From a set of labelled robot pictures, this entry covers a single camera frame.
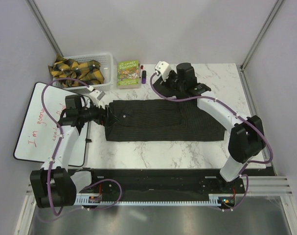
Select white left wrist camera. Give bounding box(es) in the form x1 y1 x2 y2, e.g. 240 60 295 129
88 86 105 108

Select aluminium frame post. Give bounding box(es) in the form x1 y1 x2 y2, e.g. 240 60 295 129
26 0 63 56
239 0 285 72

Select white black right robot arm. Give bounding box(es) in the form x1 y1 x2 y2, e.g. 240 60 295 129
155 61 266 193

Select right aluminium frame post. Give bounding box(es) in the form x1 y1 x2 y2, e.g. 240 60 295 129
239 0 285 72

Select purple black marker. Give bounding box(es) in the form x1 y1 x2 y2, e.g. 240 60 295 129
141 70 147 84

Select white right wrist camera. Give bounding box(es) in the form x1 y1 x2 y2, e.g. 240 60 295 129
155 61 172 82

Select white whiteboard black frame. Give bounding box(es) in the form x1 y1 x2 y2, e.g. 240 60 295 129
13 82 91 168

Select green paperback book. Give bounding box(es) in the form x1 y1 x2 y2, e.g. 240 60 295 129
117 60 141 89

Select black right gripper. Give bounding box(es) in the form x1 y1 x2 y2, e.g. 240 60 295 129
160 69 186 93

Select white plastic basket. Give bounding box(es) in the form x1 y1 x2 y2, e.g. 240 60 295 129
53 53 115 94

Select white slotted cable duct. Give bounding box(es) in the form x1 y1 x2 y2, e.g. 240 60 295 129
74 194 234 206

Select dark striped long sleeve shirt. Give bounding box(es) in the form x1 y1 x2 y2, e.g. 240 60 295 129
105 99 226 142

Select left aluminium frame post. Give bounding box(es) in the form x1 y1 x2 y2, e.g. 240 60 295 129
26 0 63 56

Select red white marker pen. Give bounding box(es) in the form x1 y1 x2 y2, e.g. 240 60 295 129
139 65 143 78

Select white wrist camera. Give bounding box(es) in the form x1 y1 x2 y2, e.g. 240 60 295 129
155 61 172 82
88 86 105 108

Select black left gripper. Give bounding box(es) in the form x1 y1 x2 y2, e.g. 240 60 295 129
79 99 119 128

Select yellow black plaid shirt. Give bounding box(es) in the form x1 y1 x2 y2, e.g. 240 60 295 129
48 55 105 85

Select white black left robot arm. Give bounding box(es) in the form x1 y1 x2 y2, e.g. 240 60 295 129
30 92 117 208

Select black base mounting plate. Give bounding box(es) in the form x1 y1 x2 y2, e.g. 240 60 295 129
82 169 245 202

